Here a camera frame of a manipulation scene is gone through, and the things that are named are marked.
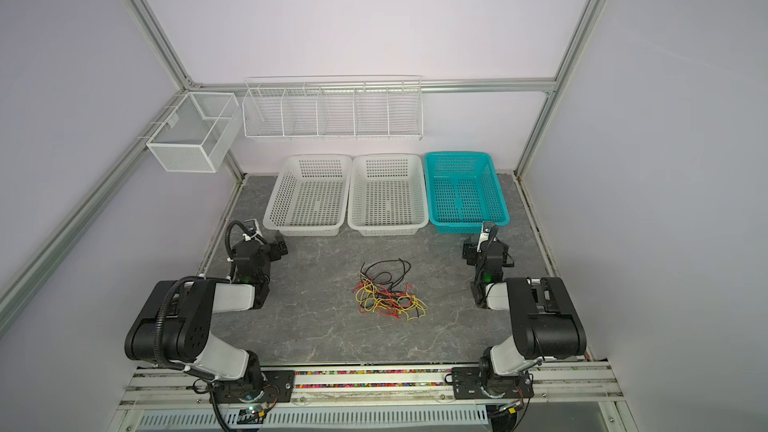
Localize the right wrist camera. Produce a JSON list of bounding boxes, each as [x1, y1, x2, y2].
[[476, 222, 498, 252]]

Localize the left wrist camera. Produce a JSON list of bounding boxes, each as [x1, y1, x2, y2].
[[243, 219, 265, 243]]

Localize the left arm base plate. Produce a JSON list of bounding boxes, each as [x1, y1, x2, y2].
[[213, 369, 296, 405]]

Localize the teal plastic basket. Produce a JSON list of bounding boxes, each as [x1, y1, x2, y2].
[[424, 152, 510, 234]]

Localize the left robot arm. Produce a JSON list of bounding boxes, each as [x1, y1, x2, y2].
[[124, 220, 288, 403]]

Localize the cable bundle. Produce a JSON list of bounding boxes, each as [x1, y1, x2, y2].
[[352, 259, 429, 322]]

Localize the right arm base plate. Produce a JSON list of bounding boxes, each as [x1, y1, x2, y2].
[[446, 366, 534, 400]]

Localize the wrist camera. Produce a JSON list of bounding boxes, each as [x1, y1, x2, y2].
[[243, 219, 265, 243], [476, 222, 498, 252]]

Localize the left white plastic basket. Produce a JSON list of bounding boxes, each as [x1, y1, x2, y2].
[[262, 154, 352, 237]]

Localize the front aluminium rail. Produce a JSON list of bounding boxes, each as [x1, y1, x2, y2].
[[116, 361, 626, 412]]

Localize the white plastic basket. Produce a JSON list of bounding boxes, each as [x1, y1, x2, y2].
[[262, 154, 352, 237], [347, 154, 429, 237]]

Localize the long white wire rack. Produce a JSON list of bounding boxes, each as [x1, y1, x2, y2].
[[241, 75, 424, 140]]

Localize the middle white plastic basket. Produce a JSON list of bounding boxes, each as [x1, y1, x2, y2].
[[347, 154, 429, 237]]

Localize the white slotted cable duct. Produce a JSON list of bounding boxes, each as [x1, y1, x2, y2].
[[133, 405, 490, 431]]

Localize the white mesh wall box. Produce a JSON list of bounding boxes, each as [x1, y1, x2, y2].
[[147, 92, 243, 173]]

